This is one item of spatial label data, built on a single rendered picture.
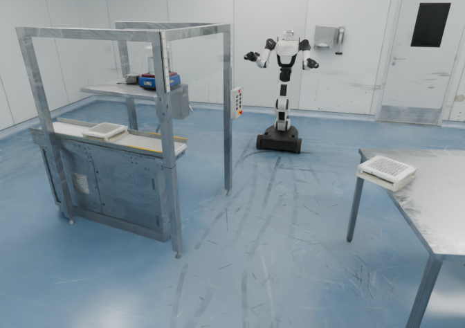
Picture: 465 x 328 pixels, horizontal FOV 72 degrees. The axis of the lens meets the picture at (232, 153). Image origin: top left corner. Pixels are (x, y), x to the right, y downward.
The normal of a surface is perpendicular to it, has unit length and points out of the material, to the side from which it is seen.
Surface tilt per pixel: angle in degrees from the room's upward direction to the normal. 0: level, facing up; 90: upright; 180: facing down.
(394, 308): 0
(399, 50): 90
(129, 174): 90
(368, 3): 90
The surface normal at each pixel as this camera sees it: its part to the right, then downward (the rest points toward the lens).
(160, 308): 0.00, -0.91
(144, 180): -0.39, 0.38
